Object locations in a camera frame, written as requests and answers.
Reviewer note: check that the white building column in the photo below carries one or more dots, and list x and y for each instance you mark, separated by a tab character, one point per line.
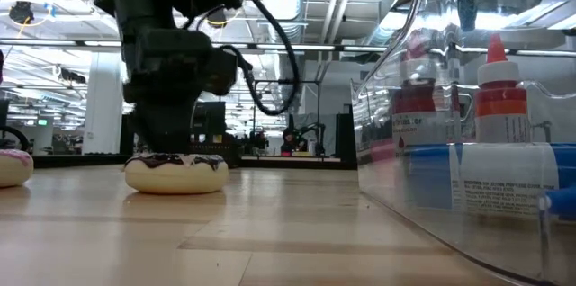
103	106

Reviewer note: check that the person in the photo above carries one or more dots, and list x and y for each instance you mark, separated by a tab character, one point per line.
288	142

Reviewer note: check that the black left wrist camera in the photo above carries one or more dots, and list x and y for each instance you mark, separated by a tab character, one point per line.
222	72

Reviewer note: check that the blue ink bottle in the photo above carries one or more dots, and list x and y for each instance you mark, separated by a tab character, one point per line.
495	178
562	202

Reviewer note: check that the dark red ink bottle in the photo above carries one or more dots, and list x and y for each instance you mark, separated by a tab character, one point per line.
414	97

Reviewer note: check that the pink glazed toy donut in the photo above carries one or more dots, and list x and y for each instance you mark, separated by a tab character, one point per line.
13	171

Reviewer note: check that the pink plastic tray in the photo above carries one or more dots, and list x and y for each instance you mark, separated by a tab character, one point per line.
382	151

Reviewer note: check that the chocolate glazed toy donut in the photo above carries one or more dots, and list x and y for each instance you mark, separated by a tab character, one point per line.
175	180

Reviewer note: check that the black mesh basket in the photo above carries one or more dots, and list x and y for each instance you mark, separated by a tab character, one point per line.
216	155

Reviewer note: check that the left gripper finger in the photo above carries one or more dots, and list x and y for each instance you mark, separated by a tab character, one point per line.
148	128
177	128

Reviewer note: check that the orange red ink bottle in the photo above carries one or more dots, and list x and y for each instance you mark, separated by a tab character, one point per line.
501	106

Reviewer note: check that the background black robot arm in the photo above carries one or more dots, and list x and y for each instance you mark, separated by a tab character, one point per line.
312	131

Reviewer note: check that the silver ventilation duct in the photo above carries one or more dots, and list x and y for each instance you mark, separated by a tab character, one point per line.
283	2

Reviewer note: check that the black aluminium table frame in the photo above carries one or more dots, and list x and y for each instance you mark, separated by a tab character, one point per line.
81	160

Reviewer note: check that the clear plastic bin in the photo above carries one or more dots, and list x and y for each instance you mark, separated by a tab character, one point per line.
378	187

